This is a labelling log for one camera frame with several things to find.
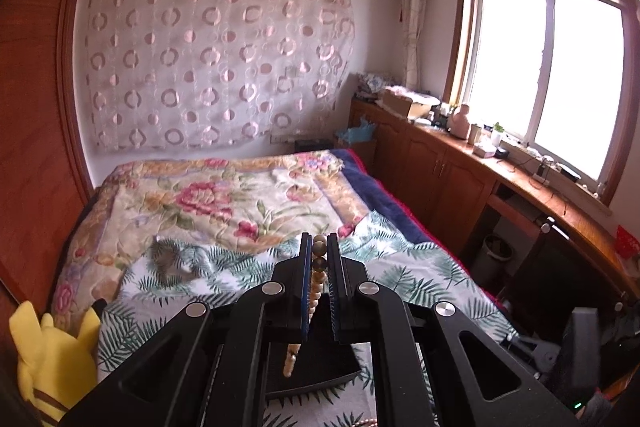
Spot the pink ceramic jar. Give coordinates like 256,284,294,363
448,103,471,141

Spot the pink circle pattern curtain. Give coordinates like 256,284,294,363
78,0,355,153

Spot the navy blue blanket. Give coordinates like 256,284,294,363
330,148,432,244

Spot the wooden side cabinet counter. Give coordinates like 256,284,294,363
349,98,639,300

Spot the yellow pikachu plush toy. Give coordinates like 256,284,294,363
9,301,101,426

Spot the wooden bead mala strand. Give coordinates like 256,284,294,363
283,234,328,378

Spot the window with wooden frame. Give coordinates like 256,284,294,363
445,0,639,205

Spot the palm leaf print bedspread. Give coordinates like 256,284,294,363
98,211,515,426

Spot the black jewelry box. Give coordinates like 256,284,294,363
266,340,361,400

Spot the cardboard box on counter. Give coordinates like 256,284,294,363
382,89,439,118

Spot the floral quilt blanket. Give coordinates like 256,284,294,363
52,150,370,334

